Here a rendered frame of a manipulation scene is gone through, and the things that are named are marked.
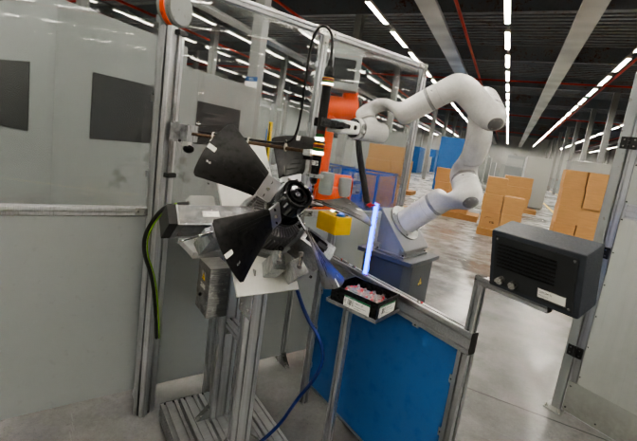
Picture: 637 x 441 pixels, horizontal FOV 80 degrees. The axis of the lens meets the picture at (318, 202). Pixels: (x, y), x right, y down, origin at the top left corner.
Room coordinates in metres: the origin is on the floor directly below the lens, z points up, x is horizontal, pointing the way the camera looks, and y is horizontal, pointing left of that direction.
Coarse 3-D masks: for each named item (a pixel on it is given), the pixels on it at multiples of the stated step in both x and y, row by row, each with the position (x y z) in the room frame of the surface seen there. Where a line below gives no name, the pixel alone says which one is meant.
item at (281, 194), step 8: (288, 184) 1.36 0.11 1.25; (296, 184) 1.39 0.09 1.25; (304, 184) 1.40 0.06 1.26; (280, 192) 1.35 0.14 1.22; (288, 192) 1.35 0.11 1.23; (304, 192) 1.38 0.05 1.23; (272, 200) 1.41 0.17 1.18; (280, 200) 1.34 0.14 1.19; (288, 200) 1.31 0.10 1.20; (296, 200) 1.33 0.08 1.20; (304, 200) 1.36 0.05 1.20; (280, 208) 1.35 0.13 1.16; (288, 208) 1.33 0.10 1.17; (296, 208) 1.32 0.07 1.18; (304, 208) 1.33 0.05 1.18; (288, 216) 1.36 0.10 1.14; (280, 224) 1.38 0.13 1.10; (288, 224) 1.39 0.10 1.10
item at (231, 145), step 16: (224, 128) 1.37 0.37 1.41; (208, 144) 1.34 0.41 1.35; (224, 144) 1.35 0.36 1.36; (240, 144) 1.37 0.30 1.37; (224, 160) 1.34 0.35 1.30; (240, 160) 1.35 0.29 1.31; (256, 160) 1.37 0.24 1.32; (208, 176) 1.32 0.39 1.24; (224, 176) 1.34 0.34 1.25; (240, 176) 1.35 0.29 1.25; (256, 176) 1.37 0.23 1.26
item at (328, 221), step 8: (320, 216) 1.91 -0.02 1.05; (328, 216) 1.86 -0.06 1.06; (336, 216) 1.83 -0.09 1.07; (344, 216) 1.86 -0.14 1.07; (320, 224) 1.91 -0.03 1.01; (328, 224) 1.86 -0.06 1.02; (336, 224) 1.81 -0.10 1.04; (344, 224) 1.84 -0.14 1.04; (336, 232) 1.82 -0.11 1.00; (344, 232) 1.85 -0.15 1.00
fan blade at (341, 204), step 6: (336, 198) 1.63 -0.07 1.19; (342, 198) 1.65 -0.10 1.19; (324, 204) 1.44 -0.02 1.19; (330, 204) 1.47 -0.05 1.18; (336, 204) 1.51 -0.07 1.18; (342, 204) 1.56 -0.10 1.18; (348, 204) 1.59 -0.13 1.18; (354, 204) 1.62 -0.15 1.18; (342, 210) 1.47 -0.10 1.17; (348, 210) 1.50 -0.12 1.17; (354, 210) 1.54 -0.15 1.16; (354, 216) 1.46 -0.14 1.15; (360, 216) 1.50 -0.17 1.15; (366, 216) 1.54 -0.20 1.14; (366, 222) 1.49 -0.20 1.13
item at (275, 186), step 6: (264, 180) 1.38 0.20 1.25; (270, 180) 1.38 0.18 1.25; (276, 180) 1.38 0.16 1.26; (264, 186) 1.38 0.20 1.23; (270, 186) 1.38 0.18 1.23; (276, 186) 1.38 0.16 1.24; (258, 192) 1.38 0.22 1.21; (264, 192) 1.38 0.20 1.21; (270, 192) 1.38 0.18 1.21; (276, 192) 1.39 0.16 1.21; (264, 198) 1.38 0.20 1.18; (270, 198) 1.38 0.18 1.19
